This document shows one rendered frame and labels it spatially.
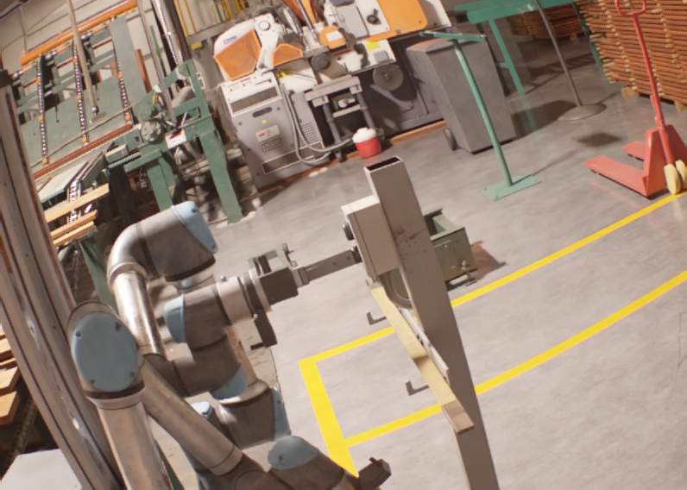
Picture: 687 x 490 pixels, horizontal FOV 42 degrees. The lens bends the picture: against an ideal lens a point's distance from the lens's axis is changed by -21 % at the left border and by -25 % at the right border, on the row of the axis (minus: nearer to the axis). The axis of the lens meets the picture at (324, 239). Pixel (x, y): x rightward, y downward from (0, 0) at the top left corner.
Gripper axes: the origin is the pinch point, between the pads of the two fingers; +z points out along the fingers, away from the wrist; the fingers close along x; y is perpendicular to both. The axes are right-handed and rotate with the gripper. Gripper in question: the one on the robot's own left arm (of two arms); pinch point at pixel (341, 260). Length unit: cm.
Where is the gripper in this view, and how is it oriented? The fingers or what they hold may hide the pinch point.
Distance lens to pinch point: 184.0
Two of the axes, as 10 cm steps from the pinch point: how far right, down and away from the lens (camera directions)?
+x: -0.4, -0.1, 10.0
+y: -3.5, -9.4, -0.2
